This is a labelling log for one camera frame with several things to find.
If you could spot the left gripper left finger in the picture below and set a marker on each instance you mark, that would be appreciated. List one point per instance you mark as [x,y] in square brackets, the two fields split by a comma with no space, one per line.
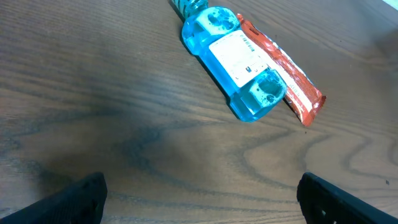
[82,202]

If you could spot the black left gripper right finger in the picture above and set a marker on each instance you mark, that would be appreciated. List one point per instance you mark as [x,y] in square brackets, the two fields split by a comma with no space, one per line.
[323,202]

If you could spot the orange snack bar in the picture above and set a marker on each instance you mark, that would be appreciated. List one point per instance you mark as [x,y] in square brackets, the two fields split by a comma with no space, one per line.
[302,96]

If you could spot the teal mouthwash bottle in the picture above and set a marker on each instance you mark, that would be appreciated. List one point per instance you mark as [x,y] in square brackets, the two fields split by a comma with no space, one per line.
[241,67]

